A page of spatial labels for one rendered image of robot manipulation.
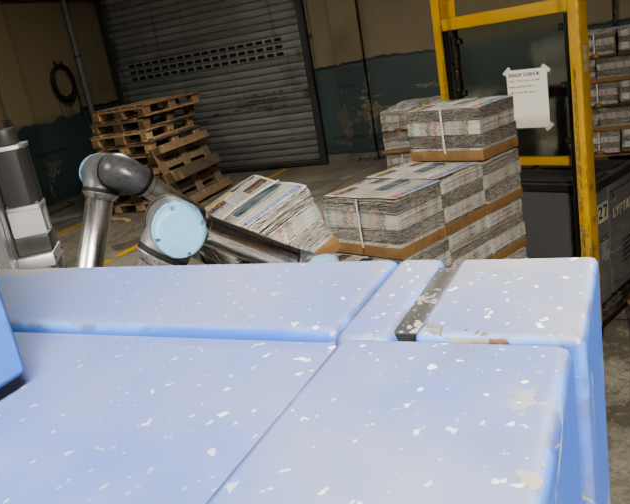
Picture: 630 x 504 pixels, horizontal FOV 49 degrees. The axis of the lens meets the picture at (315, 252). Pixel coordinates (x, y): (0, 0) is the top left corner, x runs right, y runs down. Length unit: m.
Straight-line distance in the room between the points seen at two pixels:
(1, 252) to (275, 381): 1.63
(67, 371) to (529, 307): 0.16
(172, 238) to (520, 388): 1.32
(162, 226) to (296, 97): 8.38
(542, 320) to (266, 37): 9.72
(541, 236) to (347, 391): 3.54
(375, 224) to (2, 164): 1.33
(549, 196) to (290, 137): 6.68
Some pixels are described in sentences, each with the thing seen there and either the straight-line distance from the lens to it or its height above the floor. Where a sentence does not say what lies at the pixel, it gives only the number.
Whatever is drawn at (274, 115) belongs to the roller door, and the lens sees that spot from 9.99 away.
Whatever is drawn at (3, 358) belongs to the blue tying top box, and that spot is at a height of 1.56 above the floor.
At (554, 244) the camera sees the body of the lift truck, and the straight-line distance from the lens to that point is 3.70.
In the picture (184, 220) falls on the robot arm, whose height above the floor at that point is 1.33.
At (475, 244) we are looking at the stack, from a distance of 2.93.
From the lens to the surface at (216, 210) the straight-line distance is 2.13.
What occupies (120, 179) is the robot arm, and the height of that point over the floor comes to 1.35.
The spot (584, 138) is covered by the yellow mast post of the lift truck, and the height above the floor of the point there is 1.04.
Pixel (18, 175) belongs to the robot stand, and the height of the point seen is 1.46.
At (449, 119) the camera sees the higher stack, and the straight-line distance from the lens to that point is 3.00.
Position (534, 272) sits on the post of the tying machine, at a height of 1.55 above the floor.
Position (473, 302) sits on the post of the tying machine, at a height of 1.55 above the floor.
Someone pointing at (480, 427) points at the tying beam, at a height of 1.55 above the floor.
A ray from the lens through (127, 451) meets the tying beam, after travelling 0.20.
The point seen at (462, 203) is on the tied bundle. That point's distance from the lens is 2.82.
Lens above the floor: 1.64
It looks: 17 degrees down
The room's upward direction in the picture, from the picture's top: 10 degrees counter-clockwise
